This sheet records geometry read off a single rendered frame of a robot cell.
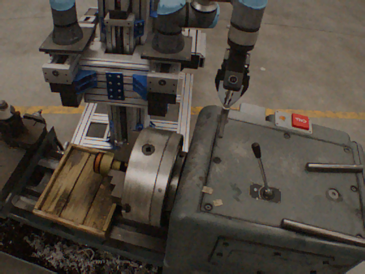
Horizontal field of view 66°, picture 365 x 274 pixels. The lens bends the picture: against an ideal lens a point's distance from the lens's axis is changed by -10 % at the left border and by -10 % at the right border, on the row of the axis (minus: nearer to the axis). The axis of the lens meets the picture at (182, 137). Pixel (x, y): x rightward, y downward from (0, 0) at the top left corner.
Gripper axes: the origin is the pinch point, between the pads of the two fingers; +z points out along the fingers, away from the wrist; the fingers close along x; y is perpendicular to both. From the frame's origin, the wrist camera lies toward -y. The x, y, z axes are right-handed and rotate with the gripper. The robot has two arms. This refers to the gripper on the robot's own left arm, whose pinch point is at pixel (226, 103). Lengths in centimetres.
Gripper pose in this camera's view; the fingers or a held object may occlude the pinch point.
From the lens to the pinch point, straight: 90.6
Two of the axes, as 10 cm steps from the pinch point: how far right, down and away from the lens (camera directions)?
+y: 2.2, -7.1, 6.7
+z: -0.9, 6.7, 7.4
